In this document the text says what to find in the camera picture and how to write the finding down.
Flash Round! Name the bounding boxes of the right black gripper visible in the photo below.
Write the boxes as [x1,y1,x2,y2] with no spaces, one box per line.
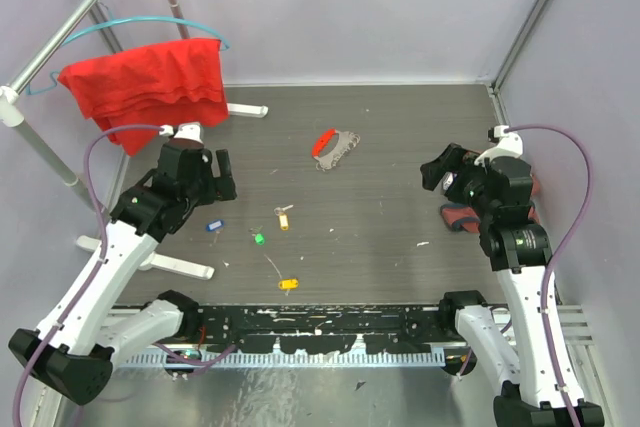
[421,142,497,221]

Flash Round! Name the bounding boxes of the metal key holder red handle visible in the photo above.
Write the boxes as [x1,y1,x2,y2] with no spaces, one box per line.
[311,128,360,172]

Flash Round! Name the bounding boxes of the yellow tag key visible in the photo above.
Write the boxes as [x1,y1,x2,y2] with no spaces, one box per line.
[274,204,294,231]
[264,255,299,293]

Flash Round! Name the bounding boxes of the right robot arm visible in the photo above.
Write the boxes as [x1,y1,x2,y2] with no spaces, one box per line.
[420,143,605,426]

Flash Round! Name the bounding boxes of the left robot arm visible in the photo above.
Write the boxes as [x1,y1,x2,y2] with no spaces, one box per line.
[9,139,237,406]

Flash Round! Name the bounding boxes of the reddish shirt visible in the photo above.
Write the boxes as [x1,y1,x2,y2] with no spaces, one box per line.
[439,173,541,234]

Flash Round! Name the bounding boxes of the blue tag key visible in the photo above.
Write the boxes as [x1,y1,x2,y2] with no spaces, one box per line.
[206,219,224,232]

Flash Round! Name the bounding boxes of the red cloth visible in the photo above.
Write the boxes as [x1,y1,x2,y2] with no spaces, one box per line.
[58,38,229,131]

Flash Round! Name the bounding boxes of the green tag key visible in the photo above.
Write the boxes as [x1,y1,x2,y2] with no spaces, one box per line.
[250,227,266,245]

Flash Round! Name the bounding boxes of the teal clothes hanger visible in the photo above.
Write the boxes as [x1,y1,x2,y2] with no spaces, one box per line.
[25,15,231,96]

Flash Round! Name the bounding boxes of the white clothes rack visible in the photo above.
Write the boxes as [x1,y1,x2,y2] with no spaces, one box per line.
[0,0,270,281]

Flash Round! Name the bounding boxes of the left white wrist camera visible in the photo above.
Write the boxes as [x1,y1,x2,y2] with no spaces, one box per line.
[159,122,204,149]

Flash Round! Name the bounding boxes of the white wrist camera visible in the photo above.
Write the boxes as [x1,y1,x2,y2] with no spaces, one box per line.
[474,125,524,166]
[159,122,204,149]

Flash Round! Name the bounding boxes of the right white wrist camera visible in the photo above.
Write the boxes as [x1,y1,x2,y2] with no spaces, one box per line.
[474,125,524,166]

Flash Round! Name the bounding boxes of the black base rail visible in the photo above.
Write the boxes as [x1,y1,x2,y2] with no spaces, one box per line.
[160,304,467,355]

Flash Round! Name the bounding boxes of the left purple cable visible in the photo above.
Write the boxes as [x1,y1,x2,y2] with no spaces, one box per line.
[10,124,174,427]

